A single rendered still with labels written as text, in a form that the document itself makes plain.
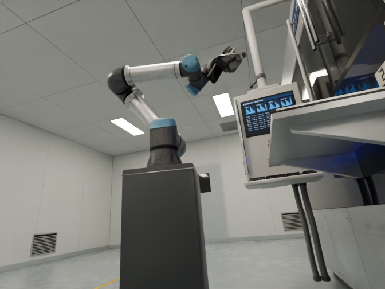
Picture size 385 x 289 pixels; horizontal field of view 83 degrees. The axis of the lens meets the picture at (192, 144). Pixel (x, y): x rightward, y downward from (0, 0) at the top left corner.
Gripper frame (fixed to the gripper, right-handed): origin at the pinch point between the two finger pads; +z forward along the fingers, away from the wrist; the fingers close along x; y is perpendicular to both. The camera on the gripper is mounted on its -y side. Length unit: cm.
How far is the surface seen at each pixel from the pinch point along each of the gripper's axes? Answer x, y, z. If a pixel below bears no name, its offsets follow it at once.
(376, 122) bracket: 34, -3, 37
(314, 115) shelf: 20.3, -11.7, 30.5
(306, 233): 119, -32, -24
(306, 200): 110, -13, -30
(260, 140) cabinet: 70, 4, -57
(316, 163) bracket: 67, -5, -1
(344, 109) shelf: 24.1, -6.5, 34.7
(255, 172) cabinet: 78, -18, -51
